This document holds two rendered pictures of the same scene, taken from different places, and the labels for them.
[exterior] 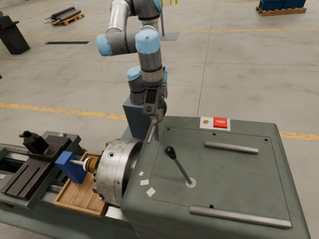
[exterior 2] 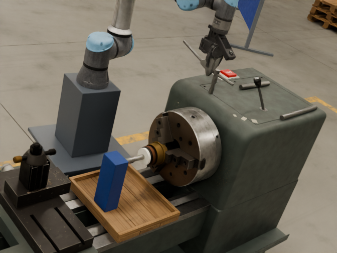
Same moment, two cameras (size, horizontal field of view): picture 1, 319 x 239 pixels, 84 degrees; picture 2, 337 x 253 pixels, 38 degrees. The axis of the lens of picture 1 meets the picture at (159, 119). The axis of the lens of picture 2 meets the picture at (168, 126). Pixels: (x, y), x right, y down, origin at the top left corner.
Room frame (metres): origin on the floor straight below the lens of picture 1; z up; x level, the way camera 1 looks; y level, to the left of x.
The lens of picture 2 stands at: (-0.10, 1.87, 2.12)
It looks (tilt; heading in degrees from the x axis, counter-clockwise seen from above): 29 degrees down; 293
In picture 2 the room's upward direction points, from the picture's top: 16 degrees clockwise
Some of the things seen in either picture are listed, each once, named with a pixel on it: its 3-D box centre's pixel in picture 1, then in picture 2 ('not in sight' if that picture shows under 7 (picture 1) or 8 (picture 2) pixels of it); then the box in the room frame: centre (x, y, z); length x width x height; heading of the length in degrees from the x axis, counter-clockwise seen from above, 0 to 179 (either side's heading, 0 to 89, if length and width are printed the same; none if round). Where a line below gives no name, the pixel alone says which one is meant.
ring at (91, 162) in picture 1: (97, 165); (154, 153); (0.55, 0.36, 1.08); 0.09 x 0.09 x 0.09; 71
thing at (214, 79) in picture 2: (156, 130); (213, 82); (0.52, 0.02, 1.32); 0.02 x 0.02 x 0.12
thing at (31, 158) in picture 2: (30, 137); (35, 155); (0.78, 0.79, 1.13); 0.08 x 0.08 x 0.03
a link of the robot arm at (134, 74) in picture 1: (137, 78); (99, 48); (1.06, 0.11, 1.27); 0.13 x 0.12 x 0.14; 88
